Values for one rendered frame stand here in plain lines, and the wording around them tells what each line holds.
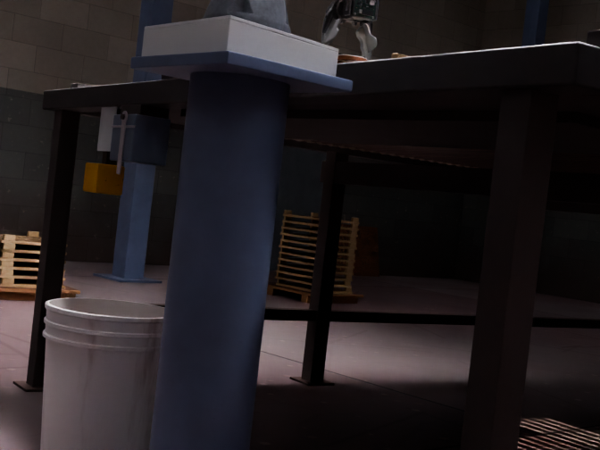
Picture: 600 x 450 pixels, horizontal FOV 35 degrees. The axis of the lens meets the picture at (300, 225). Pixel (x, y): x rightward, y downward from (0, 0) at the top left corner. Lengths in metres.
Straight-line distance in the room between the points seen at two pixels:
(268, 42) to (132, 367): 0.87
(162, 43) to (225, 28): 0.17
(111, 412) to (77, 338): 0.17
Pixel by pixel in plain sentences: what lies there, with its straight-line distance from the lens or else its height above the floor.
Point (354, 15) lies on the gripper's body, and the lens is 2.13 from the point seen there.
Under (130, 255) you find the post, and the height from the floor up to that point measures 0.17.
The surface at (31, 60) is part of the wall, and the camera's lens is 7.49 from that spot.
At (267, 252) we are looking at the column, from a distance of 1.60.
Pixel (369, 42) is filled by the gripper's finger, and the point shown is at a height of 1.03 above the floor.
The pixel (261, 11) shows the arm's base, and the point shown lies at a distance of 1.59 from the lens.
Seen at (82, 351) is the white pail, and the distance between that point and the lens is 2.11.
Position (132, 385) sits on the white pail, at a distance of 2.13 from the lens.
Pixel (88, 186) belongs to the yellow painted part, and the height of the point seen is 0.64.
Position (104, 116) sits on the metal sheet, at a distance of 2.68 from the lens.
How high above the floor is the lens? 0.65
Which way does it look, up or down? 1 degrees down
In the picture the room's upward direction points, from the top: 6 degrees clockwise
